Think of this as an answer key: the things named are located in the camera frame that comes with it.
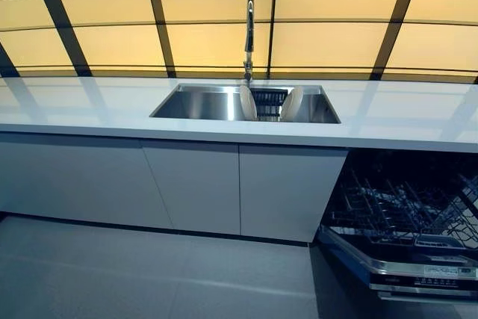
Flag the open dishwasher door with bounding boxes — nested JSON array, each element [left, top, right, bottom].
[[317, 221, 478, 302]]

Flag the white round plate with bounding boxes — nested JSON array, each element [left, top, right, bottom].
[[238, 84, 258, 121], [280, 86, 305, 122]]

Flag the stainless steel sink basin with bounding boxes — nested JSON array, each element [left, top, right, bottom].
[[149, 83, 342, 125]]

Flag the black sink drying rack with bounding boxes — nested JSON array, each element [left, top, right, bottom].
[[249, 87, 290, 122]]

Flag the white cabinet door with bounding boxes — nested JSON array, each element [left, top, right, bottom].
[[0, 132, 176, 230], [140, 138, 242, 237], [238, 143, 350, 243]]

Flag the chrome kitchen faucet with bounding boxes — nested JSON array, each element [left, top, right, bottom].
[[243, 0, 256, 81]]

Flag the black wire dishwasher rack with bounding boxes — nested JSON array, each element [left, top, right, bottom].
[[329, 167, 478, 256]]

